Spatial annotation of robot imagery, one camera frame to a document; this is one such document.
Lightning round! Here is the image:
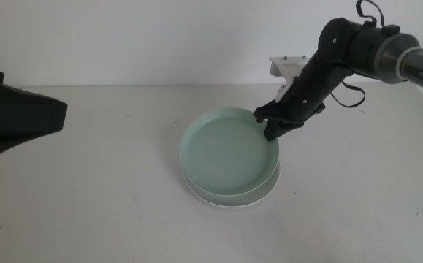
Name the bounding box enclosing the mint green shallow bowl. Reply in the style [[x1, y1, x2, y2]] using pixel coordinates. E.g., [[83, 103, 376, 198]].
[[178, 107, 281, 206]]

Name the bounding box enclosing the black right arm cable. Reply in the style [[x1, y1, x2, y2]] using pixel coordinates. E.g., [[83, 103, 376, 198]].
[[355, 0, 386, 28]]

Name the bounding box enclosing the white shallow bowl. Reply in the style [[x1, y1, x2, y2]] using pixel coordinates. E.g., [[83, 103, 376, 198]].
[[182, 162, 282, 209]]

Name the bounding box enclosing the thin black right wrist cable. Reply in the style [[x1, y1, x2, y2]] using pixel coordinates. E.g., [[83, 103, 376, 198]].
[[329, 80, 367, 109]]

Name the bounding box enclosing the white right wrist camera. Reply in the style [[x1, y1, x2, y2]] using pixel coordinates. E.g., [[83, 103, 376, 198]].
[[268, 55, 310, 104]]

